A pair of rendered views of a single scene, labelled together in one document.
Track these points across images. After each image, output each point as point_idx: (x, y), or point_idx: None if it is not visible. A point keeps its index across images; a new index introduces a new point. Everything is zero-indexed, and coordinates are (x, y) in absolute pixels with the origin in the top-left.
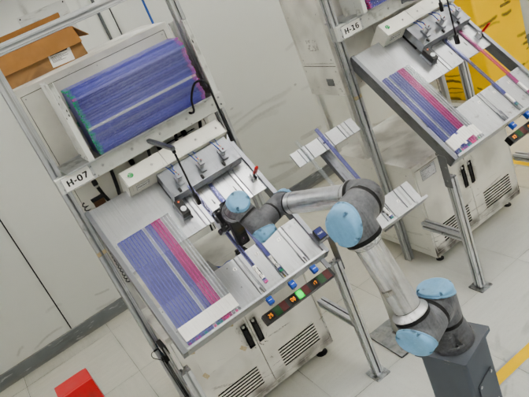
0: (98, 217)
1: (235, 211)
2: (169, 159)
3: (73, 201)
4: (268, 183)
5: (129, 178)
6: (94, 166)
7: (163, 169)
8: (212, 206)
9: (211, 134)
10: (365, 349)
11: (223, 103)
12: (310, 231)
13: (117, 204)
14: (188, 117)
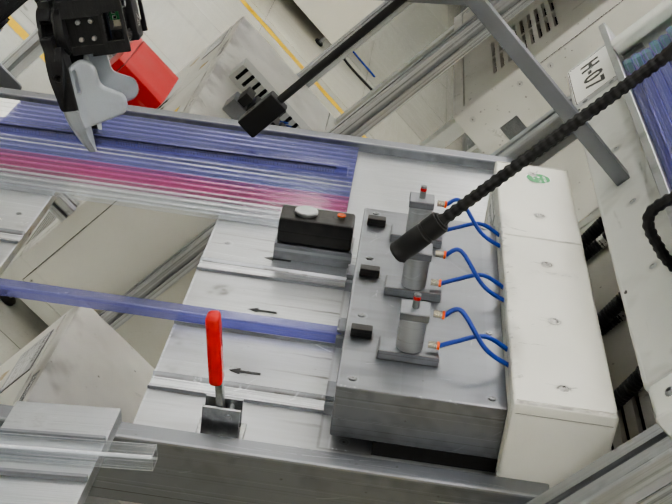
0: (480, 173)
1: None
2: (520, 244)
3: (551, 117)
4: (133, 433)
5: (527, 173)
6: (606, 90)
7: (497, 236)
8: (248, 299)
9: (540, 361)
10: None
11: (669, 401)
12: None
13: (485, 204)
14: (655, 271)
